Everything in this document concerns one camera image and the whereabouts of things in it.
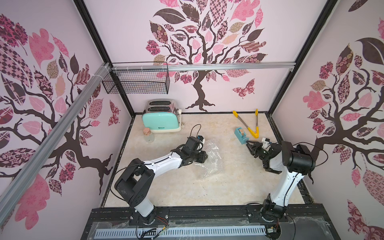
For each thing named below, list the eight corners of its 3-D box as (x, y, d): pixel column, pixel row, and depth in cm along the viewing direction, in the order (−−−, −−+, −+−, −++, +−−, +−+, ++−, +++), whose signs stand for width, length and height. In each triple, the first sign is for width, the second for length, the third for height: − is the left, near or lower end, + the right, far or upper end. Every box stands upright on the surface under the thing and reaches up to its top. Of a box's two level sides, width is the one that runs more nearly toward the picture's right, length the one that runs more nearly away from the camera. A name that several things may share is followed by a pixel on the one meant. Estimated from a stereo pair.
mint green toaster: (147, 134, 110) (139, 117, 96) (152, 116, 122) (146, 98, 108) (180, 134, 110) (177, 117, 95) (181, 116, 122) (180, 98, 108)
